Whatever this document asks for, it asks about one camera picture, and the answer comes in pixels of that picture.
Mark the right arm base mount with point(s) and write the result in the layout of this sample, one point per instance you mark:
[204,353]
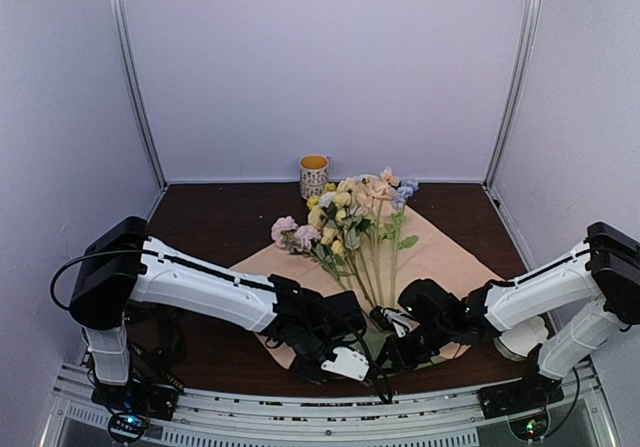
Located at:
[524,402]

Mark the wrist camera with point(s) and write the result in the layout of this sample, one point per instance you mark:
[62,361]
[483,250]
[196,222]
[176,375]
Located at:
[347,362]
[392,320]

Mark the peach wrapping paper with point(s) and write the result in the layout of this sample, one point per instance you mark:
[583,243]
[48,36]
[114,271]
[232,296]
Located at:
[434,256]

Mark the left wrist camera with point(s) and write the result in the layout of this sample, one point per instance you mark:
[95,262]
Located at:
[347,362]

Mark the green wrapping paper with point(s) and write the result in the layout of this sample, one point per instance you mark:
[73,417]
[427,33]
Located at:
[375,342]

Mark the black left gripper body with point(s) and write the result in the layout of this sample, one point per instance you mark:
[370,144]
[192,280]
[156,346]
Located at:
[308,351]

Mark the black printed ribbon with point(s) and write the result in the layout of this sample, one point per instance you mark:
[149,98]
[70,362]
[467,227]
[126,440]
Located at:
[154,366]

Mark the white round bowl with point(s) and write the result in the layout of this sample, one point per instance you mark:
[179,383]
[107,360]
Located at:
[366,178]

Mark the cream fake flower bunch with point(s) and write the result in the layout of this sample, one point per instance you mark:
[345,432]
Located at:
[366,289]

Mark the white scalloped bowl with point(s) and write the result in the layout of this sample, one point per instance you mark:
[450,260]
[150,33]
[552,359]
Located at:
[516,344]

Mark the left aluminium frame post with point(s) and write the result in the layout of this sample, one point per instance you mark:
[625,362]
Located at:
[118,10]

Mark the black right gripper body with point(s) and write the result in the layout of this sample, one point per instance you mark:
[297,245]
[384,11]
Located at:
[436,335]

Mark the right aluminium frame post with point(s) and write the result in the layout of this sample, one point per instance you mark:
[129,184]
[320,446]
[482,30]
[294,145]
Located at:
[527,35]

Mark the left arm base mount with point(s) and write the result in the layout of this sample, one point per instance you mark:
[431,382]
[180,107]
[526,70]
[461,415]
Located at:
[133,406]

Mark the aluminium front rail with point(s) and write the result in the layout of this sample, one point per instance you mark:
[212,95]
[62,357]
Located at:
[442,418]

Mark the patterned cup yellow inside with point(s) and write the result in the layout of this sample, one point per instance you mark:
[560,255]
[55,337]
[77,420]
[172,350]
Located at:
[313,174]

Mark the pink fake flower stem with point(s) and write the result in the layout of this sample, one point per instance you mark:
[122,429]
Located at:
[372,198]

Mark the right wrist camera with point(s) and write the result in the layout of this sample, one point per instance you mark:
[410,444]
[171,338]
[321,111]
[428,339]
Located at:
[392,320]

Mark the aluminium frame post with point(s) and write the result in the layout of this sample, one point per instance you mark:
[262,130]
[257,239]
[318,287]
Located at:
[118,10]
[527,35]

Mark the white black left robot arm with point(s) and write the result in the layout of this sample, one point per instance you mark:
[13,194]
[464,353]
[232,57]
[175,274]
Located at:
[126,264]

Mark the pale pink rose stem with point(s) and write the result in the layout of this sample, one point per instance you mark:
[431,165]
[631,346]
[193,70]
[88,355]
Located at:
[300,242]

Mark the yellow fake flower stem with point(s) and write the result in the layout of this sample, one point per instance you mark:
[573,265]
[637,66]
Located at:
[324,199]

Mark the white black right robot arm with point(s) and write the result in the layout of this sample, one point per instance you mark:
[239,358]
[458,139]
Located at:
[602,271]

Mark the blue fake flower stem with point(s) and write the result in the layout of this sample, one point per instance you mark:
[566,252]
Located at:
[400,196]

